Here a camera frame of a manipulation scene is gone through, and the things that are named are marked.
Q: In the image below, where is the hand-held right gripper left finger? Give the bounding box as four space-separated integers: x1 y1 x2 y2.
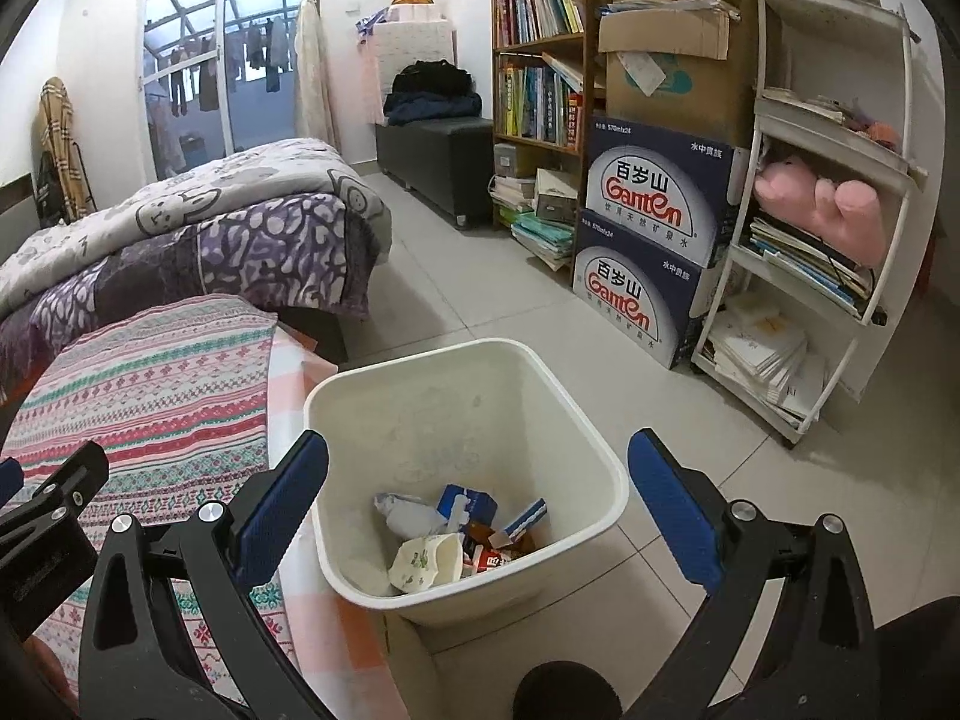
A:
77 431 338 720

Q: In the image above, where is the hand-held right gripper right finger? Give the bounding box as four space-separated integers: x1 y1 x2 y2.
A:
628 427 880 720

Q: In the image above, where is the pale blue paper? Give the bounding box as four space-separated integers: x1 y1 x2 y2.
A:
373 493 447 541

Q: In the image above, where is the white paper cup green print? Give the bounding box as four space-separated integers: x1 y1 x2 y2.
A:
388 532 464 595

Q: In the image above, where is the blue milk carton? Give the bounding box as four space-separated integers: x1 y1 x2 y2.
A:
437 484 497 533

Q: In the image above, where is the red snack packet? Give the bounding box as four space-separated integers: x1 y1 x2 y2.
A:
461 540 518 578

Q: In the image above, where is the white plastic waste bin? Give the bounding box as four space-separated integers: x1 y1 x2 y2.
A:
304 339 629 629

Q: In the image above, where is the pink checked cloth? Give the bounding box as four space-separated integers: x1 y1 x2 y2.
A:
266 319 410 720

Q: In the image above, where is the stack of white booklets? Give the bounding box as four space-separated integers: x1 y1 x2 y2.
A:
701 292 830 428

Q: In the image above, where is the blue printed cardboard case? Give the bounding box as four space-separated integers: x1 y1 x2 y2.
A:
571 206 732 370
581 114 751 269

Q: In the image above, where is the stack of thin books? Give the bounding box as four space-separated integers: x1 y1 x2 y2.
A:
739 214 878 320

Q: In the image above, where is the grey padded headboard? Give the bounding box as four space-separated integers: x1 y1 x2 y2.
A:
0 172 38 226

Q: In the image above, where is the black hanging bag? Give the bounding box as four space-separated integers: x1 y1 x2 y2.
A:
34 150 65 222

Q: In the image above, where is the pile of flat books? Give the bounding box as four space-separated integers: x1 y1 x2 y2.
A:
491 176 577 272

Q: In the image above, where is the white cardboard box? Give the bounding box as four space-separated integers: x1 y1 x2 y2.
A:
534 169 580 224

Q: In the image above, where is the bed with patterned duvet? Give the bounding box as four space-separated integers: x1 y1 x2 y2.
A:
0 136 392 316

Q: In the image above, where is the brown plaid scarf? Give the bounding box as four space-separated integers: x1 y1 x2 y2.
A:
37 76 97 224

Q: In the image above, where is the pink plush toy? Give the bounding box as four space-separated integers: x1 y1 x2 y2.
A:
752 154 890 269

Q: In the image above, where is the black storage bench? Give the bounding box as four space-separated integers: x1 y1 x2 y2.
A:
375 118 496 230

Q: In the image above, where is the sliding glass door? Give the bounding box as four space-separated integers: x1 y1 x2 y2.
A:
135 0 301 181

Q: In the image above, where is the large brown cardboard box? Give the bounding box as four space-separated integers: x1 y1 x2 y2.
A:
598 7 755 151

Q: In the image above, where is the dark blue folded clothing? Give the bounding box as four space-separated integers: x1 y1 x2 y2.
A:
382 90 483 127

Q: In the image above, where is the row of colourful books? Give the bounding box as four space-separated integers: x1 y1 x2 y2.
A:
501 60 584 151
496 0 586 46

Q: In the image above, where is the pink hanging cloth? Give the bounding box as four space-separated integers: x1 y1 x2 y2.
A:
362 37 387 127

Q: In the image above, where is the black duffel bag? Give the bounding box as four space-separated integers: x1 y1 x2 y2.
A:
390 60 475 102

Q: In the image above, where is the white lace curtain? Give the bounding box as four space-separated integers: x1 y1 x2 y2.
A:
292 0 342 155

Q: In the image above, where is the row of hanging clothes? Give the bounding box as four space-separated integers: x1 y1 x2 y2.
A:
146 11 293 117

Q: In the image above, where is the white shelf rack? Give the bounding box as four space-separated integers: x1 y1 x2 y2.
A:
690 0 931 451

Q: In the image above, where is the white cabinet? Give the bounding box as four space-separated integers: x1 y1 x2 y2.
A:
373 15 458 91

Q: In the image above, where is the wooden bookshelf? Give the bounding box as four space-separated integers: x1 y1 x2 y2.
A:
491 0 608 271

